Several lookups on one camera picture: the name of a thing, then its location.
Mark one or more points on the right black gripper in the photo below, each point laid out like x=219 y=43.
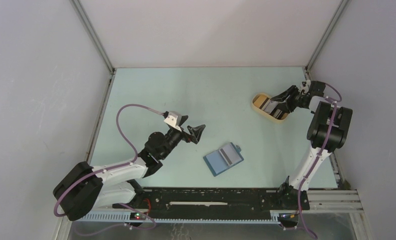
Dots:
x=283 y=96

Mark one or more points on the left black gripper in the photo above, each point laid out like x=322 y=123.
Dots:
x=195 y=131

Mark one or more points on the blue card holder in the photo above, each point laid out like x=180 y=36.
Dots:
x=216 y=163

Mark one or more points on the grey card with black stripe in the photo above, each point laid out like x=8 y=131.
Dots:
x=231 y=153

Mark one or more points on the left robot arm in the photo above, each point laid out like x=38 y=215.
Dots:
x=88 y=187

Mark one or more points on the white card in tray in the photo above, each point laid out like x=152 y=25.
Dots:
x=270 y=106

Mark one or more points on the beige oval tray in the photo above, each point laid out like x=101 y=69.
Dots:
x=261 y=112

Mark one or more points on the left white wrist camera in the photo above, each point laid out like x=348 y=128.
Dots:
x=173 y=120

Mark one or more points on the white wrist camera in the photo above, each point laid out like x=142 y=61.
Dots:
x=304 y=87
x=173 y=120

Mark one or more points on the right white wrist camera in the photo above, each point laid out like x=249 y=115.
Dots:
x=304 y=87

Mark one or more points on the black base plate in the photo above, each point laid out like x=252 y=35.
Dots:
x=215 y=202

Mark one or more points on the grey cable duct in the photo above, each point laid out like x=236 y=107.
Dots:
x=131 y=217

